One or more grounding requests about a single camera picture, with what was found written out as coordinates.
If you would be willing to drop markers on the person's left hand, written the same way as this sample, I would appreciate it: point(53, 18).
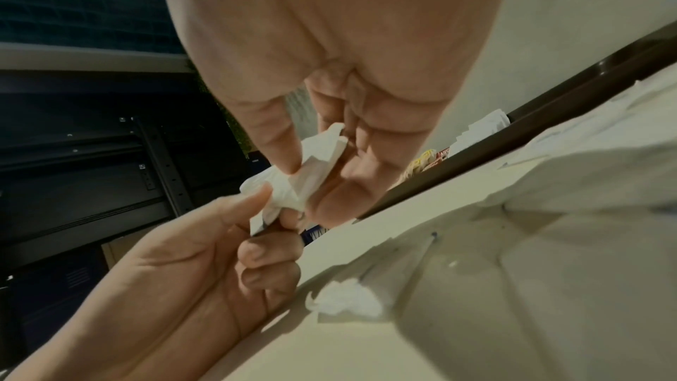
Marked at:
point(158, 300)

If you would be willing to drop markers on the person's right hand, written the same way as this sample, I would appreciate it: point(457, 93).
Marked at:
point(344, 36)

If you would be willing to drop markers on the white paper sugar packet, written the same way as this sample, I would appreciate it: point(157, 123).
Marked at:
point(312, 170)

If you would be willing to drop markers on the row of tea bags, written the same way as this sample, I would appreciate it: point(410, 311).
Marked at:
point(415, 166)

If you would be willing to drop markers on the dark brown tray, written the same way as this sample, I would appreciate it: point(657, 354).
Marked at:
point(476, 149)

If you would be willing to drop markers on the pile of white sugar packets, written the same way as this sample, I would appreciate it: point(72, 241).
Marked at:
point(582, 224)

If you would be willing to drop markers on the light wooden cabinet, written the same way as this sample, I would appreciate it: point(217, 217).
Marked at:
point(127, 245)

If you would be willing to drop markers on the dark blue metal locker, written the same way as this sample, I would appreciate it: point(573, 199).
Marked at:
point(53, 295)

